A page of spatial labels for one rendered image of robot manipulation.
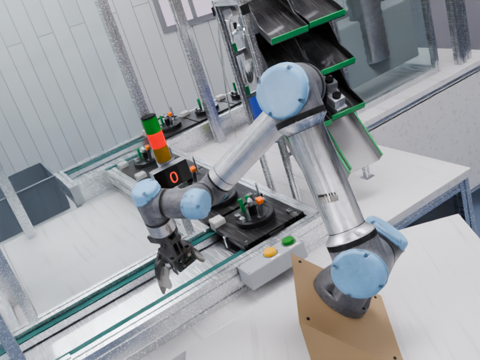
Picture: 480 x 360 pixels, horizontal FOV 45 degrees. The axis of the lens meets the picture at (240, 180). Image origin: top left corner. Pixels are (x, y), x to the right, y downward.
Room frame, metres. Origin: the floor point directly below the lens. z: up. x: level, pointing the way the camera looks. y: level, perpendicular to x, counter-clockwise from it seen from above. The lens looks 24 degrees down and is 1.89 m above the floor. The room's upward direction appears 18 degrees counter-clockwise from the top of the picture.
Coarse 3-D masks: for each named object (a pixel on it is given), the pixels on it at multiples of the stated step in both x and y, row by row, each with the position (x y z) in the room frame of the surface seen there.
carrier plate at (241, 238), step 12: (276, 204) 1.81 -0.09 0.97; (228, 216) 1.84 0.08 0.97; (276, 216) 1.73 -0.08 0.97; (288, 216) 1.70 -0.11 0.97; (300, 216) 1.69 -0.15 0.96; (216, 228) 1.78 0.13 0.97; (228, 228) 1.76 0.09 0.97; (264, 228) 1.68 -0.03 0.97; (276, 228) 1.66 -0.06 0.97; (240, 240) 1.65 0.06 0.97; (252, 240) 1.63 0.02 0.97; (264, 240) 1.63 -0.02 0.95
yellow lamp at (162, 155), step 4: (160, 148) 1.77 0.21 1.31; (164, 148) 1.77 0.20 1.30; (168, 148) 1.79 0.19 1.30; (156, 152) 1.77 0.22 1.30; (160, 152) 1.77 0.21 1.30; (164, 152) 1.77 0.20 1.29; (168, 152) 1.78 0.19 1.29; (156, 156) 1.78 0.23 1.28; (160, 156) 1.77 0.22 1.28; (164, 156) 1.77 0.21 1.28; (168, 156) 1.77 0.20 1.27; (156, 160) 1.78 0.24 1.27; (160, 160) 1.77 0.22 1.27; (164, 160) 1.77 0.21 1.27; (168, 160) 1.77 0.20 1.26
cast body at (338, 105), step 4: (336, 92) 1.86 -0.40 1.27; (328, 96) 1.87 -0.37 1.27; (332, 96) 1.86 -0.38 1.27; (336, 96) 1.85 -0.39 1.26; (340, 96) 1.85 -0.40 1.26; (344, 96) 1.85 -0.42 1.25; (328, 100) 1.88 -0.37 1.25; (332, 100) 1.85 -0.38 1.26; (336, 100) 1.84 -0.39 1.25; (340, 100) 1.85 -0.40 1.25; (344, 100) 1.86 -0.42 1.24; (328, 104) 1.88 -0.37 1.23; (332, 104) 1.86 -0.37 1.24; (336, 104) 1.85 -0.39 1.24; (340, 104) 1.85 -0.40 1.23; (344, 104) 1.86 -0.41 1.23; (328, 108) 1.89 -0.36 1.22; (332, 108) 1.86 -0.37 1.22; (336, 108) 1.85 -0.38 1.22; (340, 108) 1.85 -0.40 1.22; (344, 108) 1.85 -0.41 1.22; (332, 112) 1.87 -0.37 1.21; (336, 112) 1.85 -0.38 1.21
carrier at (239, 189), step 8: (240, 184) 2.07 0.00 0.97; (232, 192) 1.98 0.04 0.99; (240, 192) 2.00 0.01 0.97; (248, 192) 1.98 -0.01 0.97; (256, 192) 1.96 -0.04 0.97; (224, 200) 1.93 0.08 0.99; (232, 200) 1.94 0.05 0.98; (216, 208) 1.93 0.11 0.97; (224, 208) 1.91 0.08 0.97; (232, 208) 1.89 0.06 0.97; (208, 216) 1.89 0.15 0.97; (208, 224) 1.84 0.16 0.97
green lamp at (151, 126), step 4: (148, 120) 1.77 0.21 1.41; (152, 120) 1.77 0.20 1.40; (156, 120) 1.78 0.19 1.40; (144, 124) 1.78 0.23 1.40; (148, 124) 1.77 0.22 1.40; (152, 124) 1.77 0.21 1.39; (156, 124) 1.78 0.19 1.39; (144, 128) 1.78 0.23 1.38; (148, 128) 1.77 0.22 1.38; (152, 128) 1.77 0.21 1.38; (156, 128) 1.77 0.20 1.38; (160, 128) 1.79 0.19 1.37; (148, 132) 1.77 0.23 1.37; (152, 132) 1.77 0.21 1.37; (156, 132) 1.77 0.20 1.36
